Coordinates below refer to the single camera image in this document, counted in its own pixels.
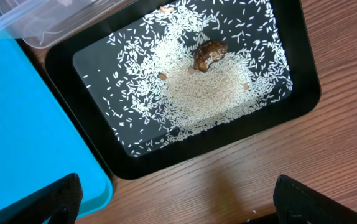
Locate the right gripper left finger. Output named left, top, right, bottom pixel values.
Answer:
left=0, top=173, right=83, bottom=224

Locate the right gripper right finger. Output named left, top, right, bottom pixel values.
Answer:
left=273, top=175, right=357, bottom=224

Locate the white rice heap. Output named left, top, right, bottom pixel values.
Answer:
left=73, top=0, right=293, bottom=157

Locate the brown food scrap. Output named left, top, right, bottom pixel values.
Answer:
left=192, top=40, right=228, bottom=73

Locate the teal plastic tray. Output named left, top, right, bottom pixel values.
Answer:
left=0, top=39, right=113, bottom=217

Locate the black tray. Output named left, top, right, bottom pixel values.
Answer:
left=44, top=0, right=321, bottom=180

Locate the clear plastic bin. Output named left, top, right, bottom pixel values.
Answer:
left=0, top=0, right=124, bottom=49

